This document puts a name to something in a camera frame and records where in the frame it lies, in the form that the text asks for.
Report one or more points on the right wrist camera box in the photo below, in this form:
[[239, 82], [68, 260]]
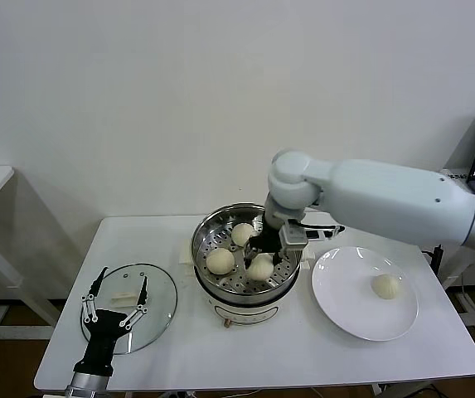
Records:
[[293, 238]]

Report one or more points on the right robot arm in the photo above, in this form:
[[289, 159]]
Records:
[[386, 199]]

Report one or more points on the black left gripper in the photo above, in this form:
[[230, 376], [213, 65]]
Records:
[[104, 331]]

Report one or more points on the white electric cooker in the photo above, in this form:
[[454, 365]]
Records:
[[241, 312]]

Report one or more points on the glass pot lid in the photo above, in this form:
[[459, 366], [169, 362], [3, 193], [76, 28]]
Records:
[[162, 290]]

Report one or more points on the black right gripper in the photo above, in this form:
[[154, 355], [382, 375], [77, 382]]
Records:
[[268, 242]]

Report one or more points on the white steamed baozi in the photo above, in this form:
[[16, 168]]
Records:
[[243, 233], [220, 261], [260, 268], [386, 286]]

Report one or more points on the stainless steel steamer basket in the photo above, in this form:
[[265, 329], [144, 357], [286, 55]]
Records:
[[212, 226]]

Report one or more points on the white side table with laptop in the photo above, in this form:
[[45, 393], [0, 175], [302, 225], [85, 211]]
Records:
[[461, 175]]

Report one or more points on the white round plate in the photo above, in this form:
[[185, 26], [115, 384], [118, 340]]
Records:
[[345, 298]]

